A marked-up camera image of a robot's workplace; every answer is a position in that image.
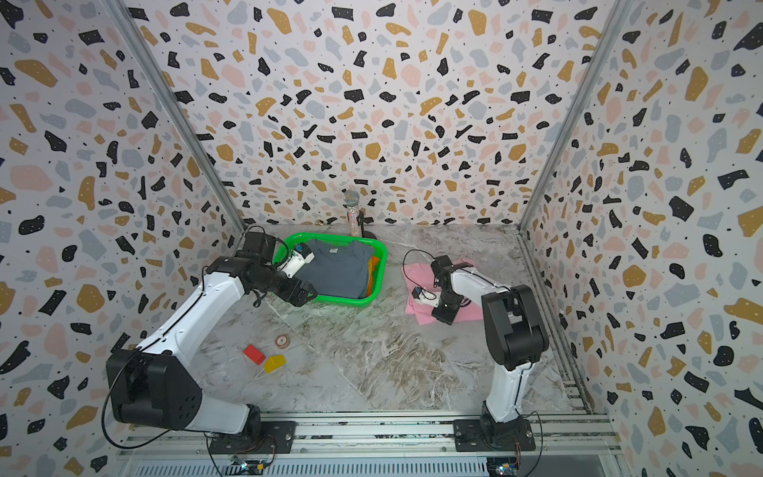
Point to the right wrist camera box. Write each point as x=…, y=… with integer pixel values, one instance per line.
x=425, y=296

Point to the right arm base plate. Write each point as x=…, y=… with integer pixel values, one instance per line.
x=475, y=435

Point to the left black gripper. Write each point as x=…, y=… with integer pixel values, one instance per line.
x=302, y=296

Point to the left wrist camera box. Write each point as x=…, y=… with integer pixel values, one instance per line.
x=295, y=262

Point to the green plastic basket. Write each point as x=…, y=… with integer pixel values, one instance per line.
x=298, y=242

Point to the yellow t-shirt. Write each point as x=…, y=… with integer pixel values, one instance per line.
x=373, y=264

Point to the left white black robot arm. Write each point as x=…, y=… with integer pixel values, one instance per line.
x=152, y=385

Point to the round poker chip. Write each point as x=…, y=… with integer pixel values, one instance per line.
x=282, y=341

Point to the grey-blue t-shirt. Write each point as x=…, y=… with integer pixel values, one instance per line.
x=339, y=270

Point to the pink t-shirt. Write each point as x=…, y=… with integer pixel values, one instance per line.
x=419, y=275

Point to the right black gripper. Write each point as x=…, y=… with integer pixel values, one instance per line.
x=442, y=318

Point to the red wooden block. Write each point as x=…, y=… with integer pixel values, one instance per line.
x=255, y=355

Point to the left circuit board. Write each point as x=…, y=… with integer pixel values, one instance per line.
x=249, y=467

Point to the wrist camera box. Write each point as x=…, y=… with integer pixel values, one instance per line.
x=425, y=296
x=295, y=262

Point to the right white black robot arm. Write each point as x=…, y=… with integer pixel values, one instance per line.
x=514, y=330

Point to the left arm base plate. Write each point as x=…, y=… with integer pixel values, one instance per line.
x=266, y=437

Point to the circuit board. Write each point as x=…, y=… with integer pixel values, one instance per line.
x=503, y=466
x=249, y=467

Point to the aluminium mounting rail frame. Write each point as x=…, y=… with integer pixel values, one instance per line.
x=387, y=443

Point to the yellow wooden block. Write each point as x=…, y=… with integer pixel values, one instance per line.
x=274, y=363

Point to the right circuit board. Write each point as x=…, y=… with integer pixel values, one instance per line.
x=503, y=466

